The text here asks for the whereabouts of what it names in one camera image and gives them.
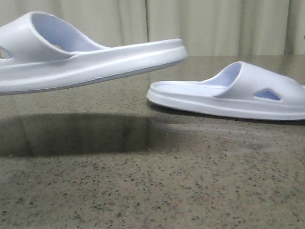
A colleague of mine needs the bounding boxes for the light blue slipper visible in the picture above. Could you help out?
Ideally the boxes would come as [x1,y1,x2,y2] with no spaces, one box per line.
[0,12,187,95]
[147,62,305,120]

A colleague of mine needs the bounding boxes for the pale green curtain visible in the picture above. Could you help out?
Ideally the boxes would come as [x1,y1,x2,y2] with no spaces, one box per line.
[0,0,305,56]

